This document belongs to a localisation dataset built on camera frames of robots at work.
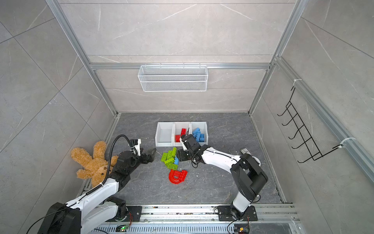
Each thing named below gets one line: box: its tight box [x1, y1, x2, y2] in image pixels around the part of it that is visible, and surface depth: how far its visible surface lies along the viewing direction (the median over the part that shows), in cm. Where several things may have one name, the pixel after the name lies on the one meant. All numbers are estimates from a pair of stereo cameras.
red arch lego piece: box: [168, 169, 188, 185], surface depth 86 cm
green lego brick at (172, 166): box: [165, 162, 179, 171], surface depth 90 cm
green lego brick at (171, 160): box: [164, 157, 175, 164], surface depth 92 cm
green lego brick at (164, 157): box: [160, 152, 169, 162], surface depth 97 cm
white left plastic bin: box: [154, 121, 174, 147], surface depth 106 cm
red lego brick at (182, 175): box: [173, 169, 188, 183], surface depth 86 cm
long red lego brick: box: [180, 128, 187, 137], surface depth 108 cm
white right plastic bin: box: [189, 121, 209, 146], surface depth 105 cm
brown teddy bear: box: [70, 140, 119, 188], surface depth 83 cm
